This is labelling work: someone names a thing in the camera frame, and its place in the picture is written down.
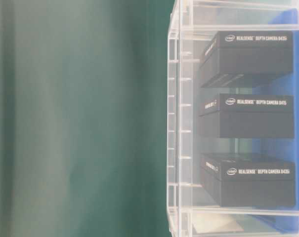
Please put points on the green table cloth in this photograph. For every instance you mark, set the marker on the green table cloth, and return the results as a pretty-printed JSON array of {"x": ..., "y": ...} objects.
[{"x": 83, "y": 100}]

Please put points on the black RealSense D415 box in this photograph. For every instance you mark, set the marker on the black RealSense D415 box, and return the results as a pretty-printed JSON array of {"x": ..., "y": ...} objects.
[{"x": 247, "y": 116}]

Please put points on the blue cloth liner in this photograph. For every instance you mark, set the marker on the blue cloth liner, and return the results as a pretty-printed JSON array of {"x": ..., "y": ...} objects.
[{"x": 287, "y": 149}]

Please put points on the clear plastic storage bin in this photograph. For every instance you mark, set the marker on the clear plastic storage bin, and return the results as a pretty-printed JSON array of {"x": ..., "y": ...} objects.
[{"x": 191, "y": 211}]

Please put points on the black RealSense D435i box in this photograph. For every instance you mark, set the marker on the black RealSense D435i box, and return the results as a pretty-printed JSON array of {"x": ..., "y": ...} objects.
[
  {"x": 247, "y": 179},
  {"x": 246, "y": 58}
]

